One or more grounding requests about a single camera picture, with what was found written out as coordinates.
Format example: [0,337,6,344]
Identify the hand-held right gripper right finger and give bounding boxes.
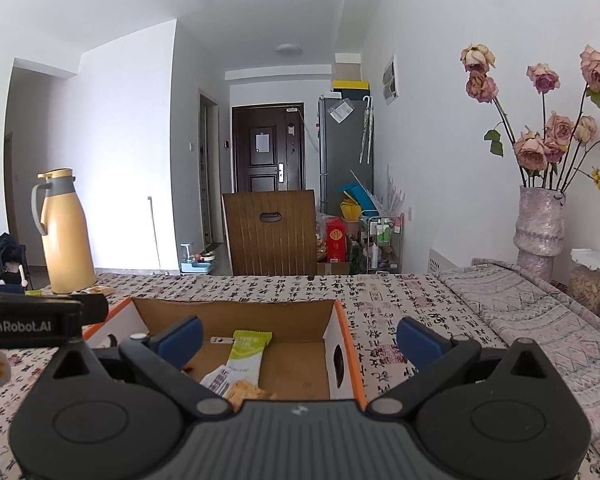
[365,316,561,421]

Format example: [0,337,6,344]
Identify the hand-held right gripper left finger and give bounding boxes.
[47,316,236,423]

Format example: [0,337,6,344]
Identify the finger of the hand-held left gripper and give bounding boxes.
[0,286,108,325]

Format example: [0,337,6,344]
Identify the white barcode snack packet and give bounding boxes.
[200,364,231,398]

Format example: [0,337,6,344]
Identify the green snack packet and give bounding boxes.
[225,330,272,378]

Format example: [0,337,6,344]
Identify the cracker print snack packet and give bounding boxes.
[225,380,278,413]

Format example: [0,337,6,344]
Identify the red cardboard box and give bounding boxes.
[82,297,368,411]

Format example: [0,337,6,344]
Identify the yellow thermos jug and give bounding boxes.
[31,169,98,295]

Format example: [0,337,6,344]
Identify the black bag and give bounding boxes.
[0,232,28,293]

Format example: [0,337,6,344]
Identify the small blue floor stand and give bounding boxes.
[180,242,216,273]

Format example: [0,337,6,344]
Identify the white mop pole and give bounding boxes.
[147,196,163,273]

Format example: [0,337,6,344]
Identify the folded patterned blanket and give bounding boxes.
[432,259,600,480]

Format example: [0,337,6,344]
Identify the red gift box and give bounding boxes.
[326,216,351,263]

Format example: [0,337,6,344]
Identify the brown wooden chair back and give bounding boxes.
[222,190,317,281]

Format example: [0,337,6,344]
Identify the white decorative branches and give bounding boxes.
[375,165,406,216]

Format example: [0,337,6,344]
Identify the blue plastic basin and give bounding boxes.
[336,182,376,211]

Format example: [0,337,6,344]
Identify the pink textured vase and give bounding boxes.
[512,185,566,283]

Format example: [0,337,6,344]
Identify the grey interior door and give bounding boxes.
[198,87,221,261]

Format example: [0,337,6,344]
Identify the clear lidded storage jar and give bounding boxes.
[567,247,600,321]

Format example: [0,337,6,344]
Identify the dark entrance door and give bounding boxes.
[232,105,306,193]

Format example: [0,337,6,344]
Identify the grey refrigerator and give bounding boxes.
[317,94,376,211]

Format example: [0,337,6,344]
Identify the white folded umbrella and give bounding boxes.
[358,95,376,165]

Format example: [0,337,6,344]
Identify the dried pink rose bouquet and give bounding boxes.
[460,44,600,191]

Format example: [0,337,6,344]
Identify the brown cardboard carton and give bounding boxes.
[334,53,363,81]

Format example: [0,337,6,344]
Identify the wire storage cart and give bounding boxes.
[360,215,403,273]

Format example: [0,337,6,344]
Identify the white wall panel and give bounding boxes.
[381,55,398,106]

